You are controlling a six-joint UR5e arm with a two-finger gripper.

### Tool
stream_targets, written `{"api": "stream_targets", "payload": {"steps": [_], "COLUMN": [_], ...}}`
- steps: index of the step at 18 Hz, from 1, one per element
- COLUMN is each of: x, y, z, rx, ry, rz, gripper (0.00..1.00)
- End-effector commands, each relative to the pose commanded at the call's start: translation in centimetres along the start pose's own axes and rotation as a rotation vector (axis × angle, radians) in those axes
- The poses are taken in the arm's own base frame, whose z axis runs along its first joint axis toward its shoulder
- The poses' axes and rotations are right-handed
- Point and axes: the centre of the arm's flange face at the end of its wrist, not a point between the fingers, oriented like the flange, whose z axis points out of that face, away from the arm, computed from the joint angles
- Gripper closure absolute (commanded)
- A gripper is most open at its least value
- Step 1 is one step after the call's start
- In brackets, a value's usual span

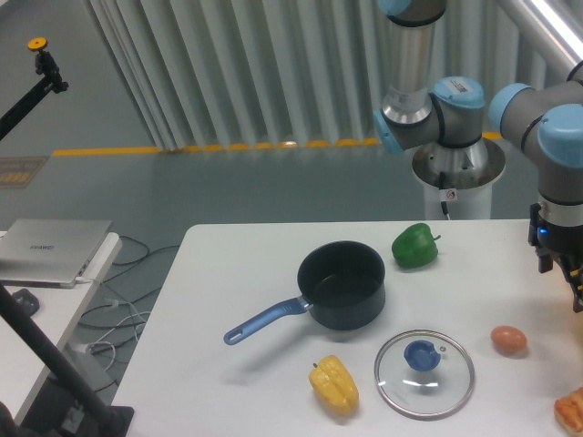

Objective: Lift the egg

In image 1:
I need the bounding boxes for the yellow bell pepper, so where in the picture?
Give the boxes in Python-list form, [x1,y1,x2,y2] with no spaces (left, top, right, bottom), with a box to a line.
[309,355,360,416]

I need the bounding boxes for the silver laptop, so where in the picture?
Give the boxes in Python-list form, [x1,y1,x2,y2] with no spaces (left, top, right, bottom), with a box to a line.
[1,218,112,289]

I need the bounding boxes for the black floor cables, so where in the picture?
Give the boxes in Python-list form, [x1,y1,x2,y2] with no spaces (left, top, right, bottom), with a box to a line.
[77,234,181,392]

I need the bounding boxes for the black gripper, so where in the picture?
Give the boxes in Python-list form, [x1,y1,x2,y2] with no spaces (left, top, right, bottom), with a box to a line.
[527,202,583,313]

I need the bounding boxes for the white side desk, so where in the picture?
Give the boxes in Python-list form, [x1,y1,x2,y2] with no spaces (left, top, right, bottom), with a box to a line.
[1,232,122,423]

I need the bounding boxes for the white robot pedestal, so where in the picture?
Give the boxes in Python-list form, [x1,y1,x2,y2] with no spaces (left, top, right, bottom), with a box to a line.
[412,138,506,220]

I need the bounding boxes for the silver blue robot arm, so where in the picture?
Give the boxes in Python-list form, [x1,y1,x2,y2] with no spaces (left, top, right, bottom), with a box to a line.
[373,1,582,311]

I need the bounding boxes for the dark saucepan blue handle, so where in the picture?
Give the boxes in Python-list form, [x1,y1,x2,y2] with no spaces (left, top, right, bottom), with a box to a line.
[223,240,386,346]

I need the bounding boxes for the white charger cable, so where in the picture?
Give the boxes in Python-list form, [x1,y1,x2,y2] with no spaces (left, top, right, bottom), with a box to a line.
[84,298,151,372]

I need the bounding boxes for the glass lid blue knob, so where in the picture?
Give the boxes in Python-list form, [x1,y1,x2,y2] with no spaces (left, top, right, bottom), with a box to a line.
[373,330,476,421]

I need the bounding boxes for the orange red food item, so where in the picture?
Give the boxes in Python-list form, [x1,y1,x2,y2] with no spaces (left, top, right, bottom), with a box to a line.
[554,387,582,436]

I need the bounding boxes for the black tripod pole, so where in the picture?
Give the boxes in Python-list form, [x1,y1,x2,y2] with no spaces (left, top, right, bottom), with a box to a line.
[1,285,135,436]

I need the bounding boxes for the brown egg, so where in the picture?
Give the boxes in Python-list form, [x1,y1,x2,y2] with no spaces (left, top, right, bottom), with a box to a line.
[490,325,527,355]

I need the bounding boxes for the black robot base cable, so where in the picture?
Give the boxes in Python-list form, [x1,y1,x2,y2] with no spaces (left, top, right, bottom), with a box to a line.
[437,170,453,221]

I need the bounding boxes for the green bell pepper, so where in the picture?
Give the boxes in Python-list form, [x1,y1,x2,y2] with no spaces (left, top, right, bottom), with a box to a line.
[391,222,441,269]

